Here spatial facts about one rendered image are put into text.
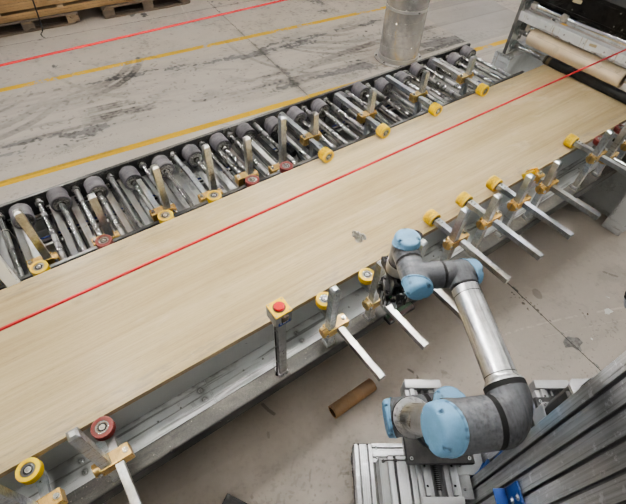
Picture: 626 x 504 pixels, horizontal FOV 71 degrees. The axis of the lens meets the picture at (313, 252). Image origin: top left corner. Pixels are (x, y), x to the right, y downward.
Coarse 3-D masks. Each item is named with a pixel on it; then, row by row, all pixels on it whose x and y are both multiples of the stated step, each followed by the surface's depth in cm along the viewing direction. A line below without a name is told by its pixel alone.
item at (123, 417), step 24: (432, 240) 256; (312, 312) 224; (264, 336) 210; (216, 360) 197; (168, 384) 186; (192, 384) 199; (144, 408) 188; (48, 456) 169; (72, 456) 179; (0, 480) 161
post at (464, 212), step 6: (462, 210) 201; (468, 210) 201; (462, 216) 203; (468, 216) 204; (456, 222) 208; (462, 222) 205; (456, 228) 209; (462, 228) 210; (450, 234) 215; (456, 234) 211; (456, 240) 215; (444, 252) 224; (450, 252) 222; (444, 258) 226; (450, 258) 228
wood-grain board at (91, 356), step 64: (512, 128) 293; (576, 128) 296; (256, 192) 243; (320, 192) 245; (384, 192) 247; (448, 192) 249; (128, 256) 211; (192, 256) 212; (256, 256) 214; (320, 256) 215; (0, 320) 186; (64, 320) 187; (128, 320) 188; (192, 320) 189; (256, 320) 191; (0, 384) 168; (64, 384) 169; (128, 384) 170; (0, 448) 154
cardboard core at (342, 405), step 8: (360, 384) 262; (368, 384) 260; (352, 392) 257; (360, 392) 257; (368, 392) 258; (344, 400) 253; (352, 400) 254; (360, 400) 257; (336, 408) 250; (344, 408) 251; (336, 416) 249
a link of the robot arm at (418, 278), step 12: (396, 264) 122; (408, 264) 117; (420, 264) 117; (432, 264) 117; (408, 276) 116; (420, 276) 114; (432, 276) 116; (444, 276) 116; (408, 288) 115; (420, 288) 113; (432, 288) 115
